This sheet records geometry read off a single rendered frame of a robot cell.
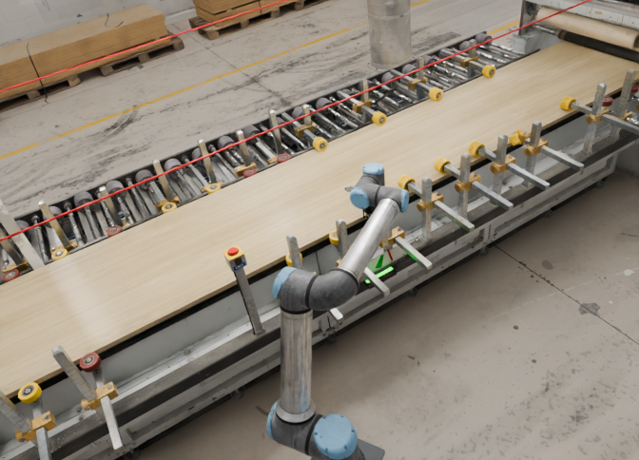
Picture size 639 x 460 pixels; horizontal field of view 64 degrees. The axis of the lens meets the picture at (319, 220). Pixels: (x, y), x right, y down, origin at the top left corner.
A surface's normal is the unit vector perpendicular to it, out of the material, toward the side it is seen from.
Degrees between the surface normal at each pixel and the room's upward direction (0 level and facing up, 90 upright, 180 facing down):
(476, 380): 0
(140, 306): 0
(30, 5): 90
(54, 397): 90
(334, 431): 5
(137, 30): 90
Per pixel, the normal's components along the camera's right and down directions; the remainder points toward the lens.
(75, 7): 0.53, 0.49
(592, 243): -0.13, -0.76
